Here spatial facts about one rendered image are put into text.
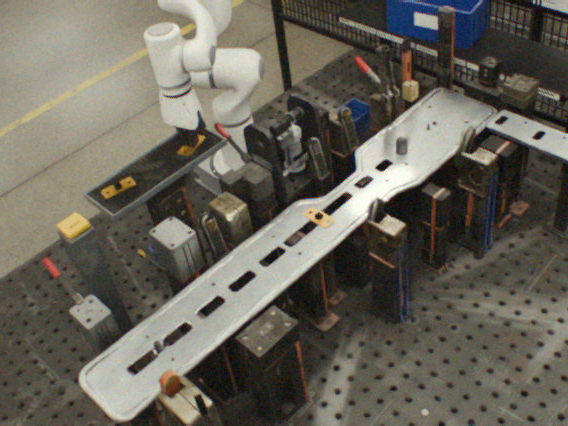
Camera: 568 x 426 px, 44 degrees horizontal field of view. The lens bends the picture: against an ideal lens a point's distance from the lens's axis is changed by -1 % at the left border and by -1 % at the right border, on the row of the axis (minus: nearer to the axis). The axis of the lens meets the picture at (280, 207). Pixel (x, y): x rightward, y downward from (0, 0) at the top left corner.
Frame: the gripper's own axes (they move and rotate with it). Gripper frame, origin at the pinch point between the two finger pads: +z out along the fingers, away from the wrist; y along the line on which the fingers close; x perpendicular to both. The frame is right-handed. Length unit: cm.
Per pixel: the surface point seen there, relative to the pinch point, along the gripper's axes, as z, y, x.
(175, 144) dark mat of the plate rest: 2.6, -4.5, -1.0
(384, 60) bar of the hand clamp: 1, 34, 50
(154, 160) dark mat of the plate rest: 2.6, -6.2, -8.5
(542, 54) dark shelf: 16, 72, 89
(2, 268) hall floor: 118, -143, 9
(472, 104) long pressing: 19, 58, 61
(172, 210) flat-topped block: 14.9, -0.9, -12.9
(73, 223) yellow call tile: 2.6, -11.7, -35.3
